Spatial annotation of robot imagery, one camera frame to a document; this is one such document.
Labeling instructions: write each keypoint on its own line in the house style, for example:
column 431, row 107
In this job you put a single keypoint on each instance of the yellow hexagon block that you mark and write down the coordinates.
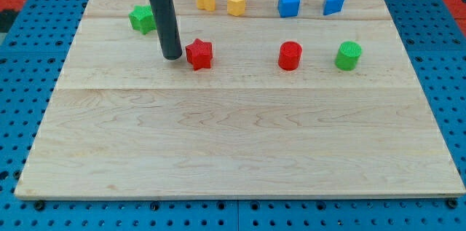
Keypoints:
column 236, row 7

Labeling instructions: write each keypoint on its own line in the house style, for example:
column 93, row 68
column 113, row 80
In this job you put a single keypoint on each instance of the red star block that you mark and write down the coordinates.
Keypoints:
column 199, row 54

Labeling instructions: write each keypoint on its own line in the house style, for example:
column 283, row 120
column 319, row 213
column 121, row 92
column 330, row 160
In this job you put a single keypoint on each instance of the green cylinder block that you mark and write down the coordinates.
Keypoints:
column 348, row 55

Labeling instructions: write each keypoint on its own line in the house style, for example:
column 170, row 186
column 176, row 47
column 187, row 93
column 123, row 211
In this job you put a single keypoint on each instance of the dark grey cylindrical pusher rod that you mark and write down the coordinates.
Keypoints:
column 167, row 28

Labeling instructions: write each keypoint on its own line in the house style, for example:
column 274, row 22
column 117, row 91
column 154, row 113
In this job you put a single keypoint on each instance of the blue triangle block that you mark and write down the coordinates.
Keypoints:
column 332, row 6

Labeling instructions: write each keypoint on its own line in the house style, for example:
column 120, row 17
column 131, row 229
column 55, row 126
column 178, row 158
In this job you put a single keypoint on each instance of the red cylinder block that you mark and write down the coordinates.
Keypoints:
column 290, row 55

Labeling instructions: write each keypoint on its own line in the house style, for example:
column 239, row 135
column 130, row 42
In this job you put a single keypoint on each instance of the blue cube block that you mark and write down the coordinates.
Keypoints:
column 288, row 8

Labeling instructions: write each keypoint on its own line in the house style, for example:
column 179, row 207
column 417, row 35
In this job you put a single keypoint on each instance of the green star block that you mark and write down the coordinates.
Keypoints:
column 142, row 19

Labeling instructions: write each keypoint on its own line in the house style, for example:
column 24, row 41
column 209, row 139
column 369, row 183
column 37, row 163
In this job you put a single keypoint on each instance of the light wooden board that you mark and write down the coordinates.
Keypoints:
column 124, row 123

